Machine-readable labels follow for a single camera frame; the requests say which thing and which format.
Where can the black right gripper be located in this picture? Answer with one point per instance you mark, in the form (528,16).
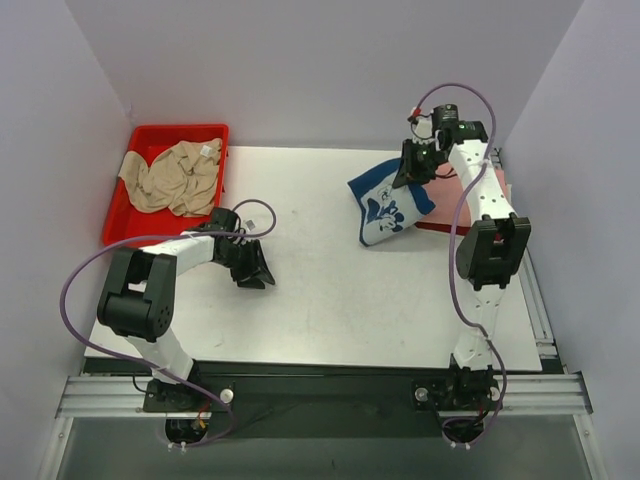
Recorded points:
(413,158)

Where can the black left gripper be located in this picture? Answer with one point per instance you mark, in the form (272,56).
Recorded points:
(245,260)

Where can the blue t-shirt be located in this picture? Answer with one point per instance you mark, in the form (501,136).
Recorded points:
(384,209)

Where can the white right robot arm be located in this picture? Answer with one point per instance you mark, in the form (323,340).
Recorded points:
(483,262)

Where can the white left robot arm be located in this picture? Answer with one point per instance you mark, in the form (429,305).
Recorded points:
(138,297)

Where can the folded pink t-shirt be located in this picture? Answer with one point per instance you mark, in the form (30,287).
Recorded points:
(445,193)

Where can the folded red t-shirt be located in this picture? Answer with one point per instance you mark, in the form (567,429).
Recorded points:
(442,227)

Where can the beige t-shirt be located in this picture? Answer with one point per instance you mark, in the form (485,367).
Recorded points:
(182,179)

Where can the red plastic bin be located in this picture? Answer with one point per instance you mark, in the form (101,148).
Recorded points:
(123,220)

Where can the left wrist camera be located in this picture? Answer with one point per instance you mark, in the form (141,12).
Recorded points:
(226,223)

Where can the aluminium frame rail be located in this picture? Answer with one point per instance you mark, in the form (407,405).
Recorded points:
(346,340)

